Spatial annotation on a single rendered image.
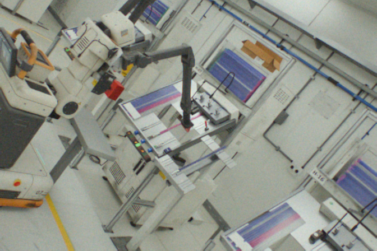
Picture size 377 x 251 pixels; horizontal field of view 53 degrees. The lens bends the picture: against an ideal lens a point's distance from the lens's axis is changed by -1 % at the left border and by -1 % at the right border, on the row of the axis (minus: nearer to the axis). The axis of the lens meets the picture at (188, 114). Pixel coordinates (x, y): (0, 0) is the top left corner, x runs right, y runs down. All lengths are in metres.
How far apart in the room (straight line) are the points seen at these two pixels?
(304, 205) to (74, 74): 1.71
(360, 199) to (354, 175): 0.15
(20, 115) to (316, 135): 3.16
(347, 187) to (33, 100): 1.95
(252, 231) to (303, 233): 0.33
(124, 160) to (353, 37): 2.87
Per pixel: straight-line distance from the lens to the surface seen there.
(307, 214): 2.66
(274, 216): 2.58
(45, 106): 2.22
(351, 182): 2.65
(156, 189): 3.18
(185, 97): 2.71
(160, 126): 3.04
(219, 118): 3.01
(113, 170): 3.57
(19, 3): 6.97
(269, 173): 4.50
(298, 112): 4.55
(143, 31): 4.08
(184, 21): 4.21
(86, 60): 2.39
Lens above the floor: 1.55
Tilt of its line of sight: 10 degrees down
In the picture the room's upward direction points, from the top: 39 degrees clockwise
